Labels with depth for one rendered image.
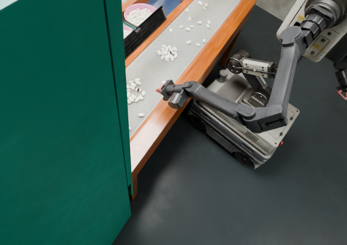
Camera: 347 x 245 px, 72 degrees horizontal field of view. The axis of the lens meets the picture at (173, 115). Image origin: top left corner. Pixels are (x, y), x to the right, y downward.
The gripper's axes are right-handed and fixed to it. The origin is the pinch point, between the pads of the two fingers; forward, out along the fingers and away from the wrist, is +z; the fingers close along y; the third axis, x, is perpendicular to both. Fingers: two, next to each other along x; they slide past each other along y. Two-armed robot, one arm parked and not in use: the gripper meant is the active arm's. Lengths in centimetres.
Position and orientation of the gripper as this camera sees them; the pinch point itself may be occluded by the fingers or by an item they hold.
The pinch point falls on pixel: (157, 90)
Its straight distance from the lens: 131.4
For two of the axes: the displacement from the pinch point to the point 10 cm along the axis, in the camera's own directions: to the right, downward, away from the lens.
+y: -5.0, 7.0, -5.0
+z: -7.4, -0.6, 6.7
